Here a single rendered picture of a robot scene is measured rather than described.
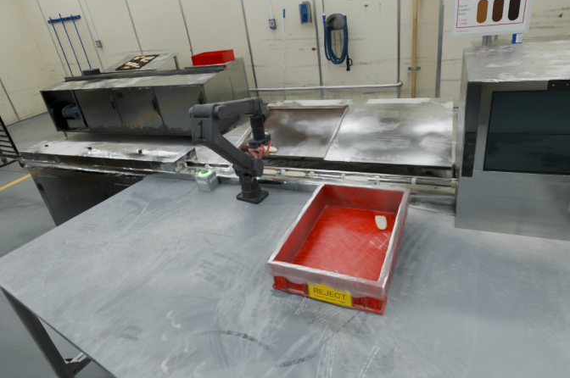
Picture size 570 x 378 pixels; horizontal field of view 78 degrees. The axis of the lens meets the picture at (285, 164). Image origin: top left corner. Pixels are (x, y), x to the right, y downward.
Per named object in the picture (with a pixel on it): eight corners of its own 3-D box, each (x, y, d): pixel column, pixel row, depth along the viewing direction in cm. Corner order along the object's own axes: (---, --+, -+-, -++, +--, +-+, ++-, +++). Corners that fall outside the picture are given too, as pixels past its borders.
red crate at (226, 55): (192, 65, 497) (190, 56, 492) (205, 61, 527) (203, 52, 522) (223, 63, 480) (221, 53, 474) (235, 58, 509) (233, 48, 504)
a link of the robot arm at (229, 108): (189, 122, 116) (218, 121, 112) (187, 105, 115) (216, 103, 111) (245, 111, 155) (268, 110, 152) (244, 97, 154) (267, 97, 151)
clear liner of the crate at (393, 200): (266, 289, 101) (261, 263, 97) (322, 201, 140) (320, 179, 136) (387, 319, 87) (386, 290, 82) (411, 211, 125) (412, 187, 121)
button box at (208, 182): (198, 197, 165) (192, 175, 160) (208, 188, 171) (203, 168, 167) (213, 198, 162) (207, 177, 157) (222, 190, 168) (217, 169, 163)
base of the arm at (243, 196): (235, 199, 151) (257, 204, 145) (231, 182, 148) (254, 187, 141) (248, 189, 158) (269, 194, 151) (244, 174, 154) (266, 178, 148)
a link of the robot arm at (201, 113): (181, 140, 111) (209, 140, 108) (189, 102, 115) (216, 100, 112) (241, 179, 152) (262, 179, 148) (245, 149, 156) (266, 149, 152)
